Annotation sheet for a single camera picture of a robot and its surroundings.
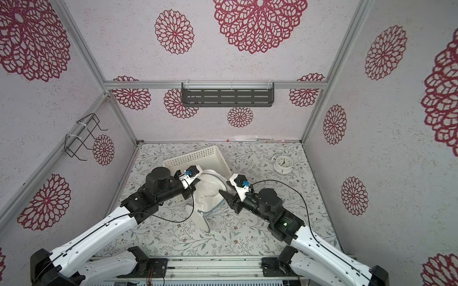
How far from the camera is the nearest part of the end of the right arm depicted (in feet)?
1.66

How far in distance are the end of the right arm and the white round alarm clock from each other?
508mm

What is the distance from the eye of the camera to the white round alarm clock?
3.45ft

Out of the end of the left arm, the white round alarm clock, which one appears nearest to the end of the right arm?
the end of the left arm

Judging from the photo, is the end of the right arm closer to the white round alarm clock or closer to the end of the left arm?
the end of the left arm
